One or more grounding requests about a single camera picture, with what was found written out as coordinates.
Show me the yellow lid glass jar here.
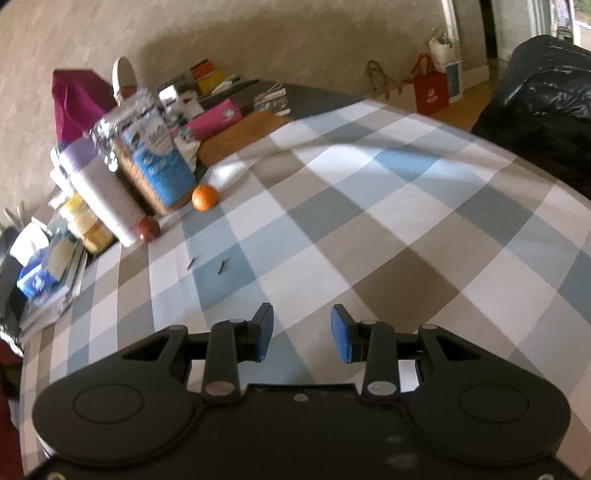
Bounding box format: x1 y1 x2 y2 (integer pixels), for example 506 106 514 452
58 194 114 255

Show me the black puffer jacket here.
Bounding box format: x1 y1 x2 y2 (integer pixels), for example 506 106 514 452
472 35 590 197

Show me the stack of books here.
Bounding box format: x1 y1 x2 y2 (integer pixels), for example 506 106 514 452
19 242 88 344

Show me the magenta paper bag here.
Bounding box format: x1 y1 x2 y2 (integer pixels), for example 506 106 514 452
52 69 117 149

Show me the round white mirror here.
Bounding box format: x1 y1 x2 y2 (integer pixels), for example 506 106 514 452
111 56 137 103

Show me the brown paper shopping bag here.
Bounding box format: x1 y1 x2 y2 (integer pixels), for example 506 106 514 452
366 60 417 112

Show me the checkered tablecloth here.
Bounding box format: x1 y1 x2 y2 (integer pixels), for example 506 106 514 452
20 101 590 478

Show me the far dark plum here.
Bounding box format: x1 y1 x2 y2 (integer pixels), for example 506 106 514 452
136 217 161 243

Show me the pink pencil case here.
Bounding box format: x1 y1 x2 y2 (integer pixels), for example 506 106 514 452
184 99 242 141

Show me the wooden cutting board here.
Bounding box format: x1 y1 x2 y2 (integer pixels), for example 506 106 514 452
197 111 291 167

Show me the clear cereal jar blue label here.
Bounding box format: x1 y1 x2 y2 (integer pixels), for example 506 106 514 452
91 89 195 215

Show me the blue Tempo tissue box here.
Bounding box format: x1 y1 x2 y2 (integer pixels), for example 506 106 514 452
16 248 71 299

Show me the red jacket on chair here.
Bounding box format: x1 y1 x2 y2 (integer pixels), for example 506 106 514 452
1 341 24 479

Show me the red shopping bag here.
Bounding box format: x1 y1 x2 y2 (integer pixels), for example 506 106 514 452
410 52 449 116

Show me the white shopping bag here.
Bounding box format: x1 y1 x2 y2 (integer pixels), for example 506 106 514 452
428 27 464 103

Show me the far small mandarin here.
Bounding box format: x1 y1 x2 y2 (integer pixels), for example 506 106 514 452
191 184 219 212

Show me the white lilac thermos bottle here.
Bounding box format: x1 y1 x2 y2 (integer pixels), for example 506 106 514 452
59 137 144 247

